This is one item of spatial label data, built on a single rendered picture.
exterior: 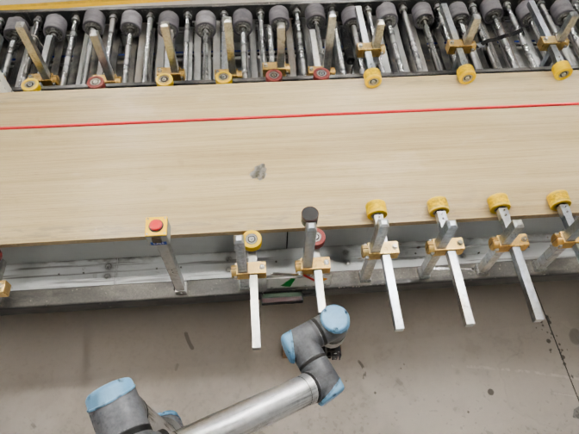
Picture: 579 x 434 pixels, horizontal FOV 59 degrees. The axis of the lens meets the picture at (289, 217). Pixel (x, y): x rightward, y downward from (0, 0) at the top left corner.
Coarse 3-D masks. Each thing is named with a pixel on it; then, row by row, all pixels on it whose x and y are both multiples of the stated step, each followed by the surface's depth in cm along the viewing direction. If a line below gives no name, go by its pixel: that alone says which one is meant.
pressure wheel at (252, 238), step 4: (248, 232) 203; (252, 232) 203; (256, 232) 203; (244, 236) 202; (248, 236) 202; (252, 236) 202; (256, 236) 202; (260, 236) 202; (248, 240) 201; (252, 240) 201; (256, 240) 201; (260, 240) 201; (248, 244) 200; (252, 244) 200; (256, 244) 200; (260, 244) 201; (248, 248) 200; (252, 248) 200; (256, 248) 201
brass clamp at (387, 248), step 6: (366, 246) 194; (384, 246) 194; (390, 246) 194; (366, 252) 193; (372, 252) 192; (378, 252) 192; (384, 252) 192; (390, 252) 192; (396, 252) 193; (366, 258) 194; (372, 258) 195; (378, 258) 196
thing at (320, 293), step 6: (318, 252) 204; (318, 270) 200; (318, 276) 199; (318, 282) 198; (318, 288) 196; (318, 294) 195; (324, 294) 195; (318, 300) 194; (324, 300) 194; (318, 306) 193; (324, 306) 193; (318, 312) 192
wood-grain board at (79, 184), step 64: (64, 128) 228; (128, 128) 229; (192, 128) 230; (256, 128) 231; (320, 128) 231; (384, 128) 232; (448, 128) 233; (512, 128) 234; (576, 128) 235; (0, 192) 211; (64, 192) 211; (128, 192) 212; (192, 192) 213; (256, 192) 213; (320, 192) 214; (384, 192) 215; (448, 192) 215; (512, 192) 216; (576, 192) 217
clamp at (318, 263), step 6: (300, 258) 202; (318, 258) 202; (324, 258) 202; (300, 264) 200; (312, 264) 200; (318, 264) 200; (324, 264) 200; (300, 270) 200; (306, 270) 200; (312, 270) 201; (324, 270) 202
